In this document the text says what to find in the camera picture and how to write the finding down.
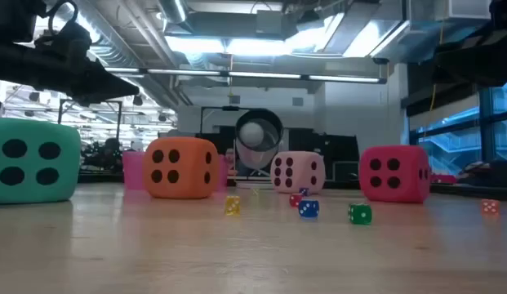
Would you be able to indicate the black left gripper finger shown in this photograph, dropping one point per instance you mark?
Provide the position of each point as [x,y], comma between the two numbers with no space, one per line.
[98,99]
[110,83]

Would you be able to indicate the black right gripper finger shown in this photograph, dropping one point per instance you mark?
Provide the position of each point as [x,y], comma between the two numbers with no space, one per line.
[481,61]

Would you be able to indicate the large teal foam die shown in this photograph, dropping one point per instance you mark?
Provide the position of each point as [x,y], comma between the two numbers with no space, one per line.
[32,179]

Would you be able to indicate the large orange foam die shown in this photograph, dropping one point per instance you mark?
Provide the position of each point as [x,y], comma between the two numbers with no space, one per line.
[183,183]

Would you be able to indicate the large red foam die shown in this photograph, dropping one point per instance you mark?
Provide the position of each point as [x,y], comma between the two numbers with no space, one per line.
[392,192]

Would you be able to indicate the small yellow die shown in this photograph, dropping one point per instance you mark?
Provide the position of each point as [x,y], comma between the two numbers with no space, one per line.
[232,205]

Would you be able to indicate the small light green die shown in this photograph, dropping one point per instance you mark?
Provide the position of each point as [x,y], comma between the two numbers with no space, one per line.
[255,190]

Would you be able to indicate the large pink foam die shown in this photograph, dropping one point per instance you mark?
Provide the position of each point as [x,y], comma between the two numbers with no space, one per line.
[300,179]

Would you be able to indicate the small red die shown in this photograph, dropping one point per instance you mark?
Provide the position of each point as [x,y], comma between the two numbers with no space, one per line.
[294,200]

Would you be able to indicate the small blue die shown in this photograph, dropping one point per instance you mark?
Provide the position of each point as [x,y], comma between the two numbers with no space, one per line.
[304,191]
[308,208]

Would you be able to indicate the person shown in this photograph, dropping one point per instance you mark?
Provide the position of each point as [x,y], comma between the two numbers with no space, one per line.
[112,147]

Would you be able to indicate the pink plastic bin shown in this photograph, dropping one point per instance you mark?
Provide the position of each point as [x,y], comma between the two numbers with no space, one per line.
[132,171]

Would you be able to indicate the red tray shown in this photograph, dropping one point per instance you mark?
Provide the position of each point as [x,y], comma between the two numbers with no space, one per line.
[443,179]

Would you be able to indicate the small orange die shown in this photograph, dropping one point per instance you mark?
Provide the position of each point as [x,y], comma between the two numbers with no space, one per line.
[490,207]

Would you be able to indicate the long ceiling light bar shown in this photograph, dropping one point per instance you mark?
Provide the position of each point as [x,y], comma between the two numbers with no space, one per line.
[261,75]

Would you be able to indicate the black background cabinet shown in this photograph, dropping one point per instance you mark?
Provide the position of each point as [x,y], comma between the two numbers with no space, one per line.
[339,151]

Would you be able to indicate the black background stand frame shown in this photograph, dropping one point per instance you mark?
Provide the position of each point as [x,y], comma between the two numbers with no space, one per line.
[90,101]
[230,108]

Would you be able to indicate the silver ventilation duct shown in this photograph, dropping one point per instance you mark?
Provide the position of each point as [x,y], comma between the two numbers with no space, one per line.
[173,10]

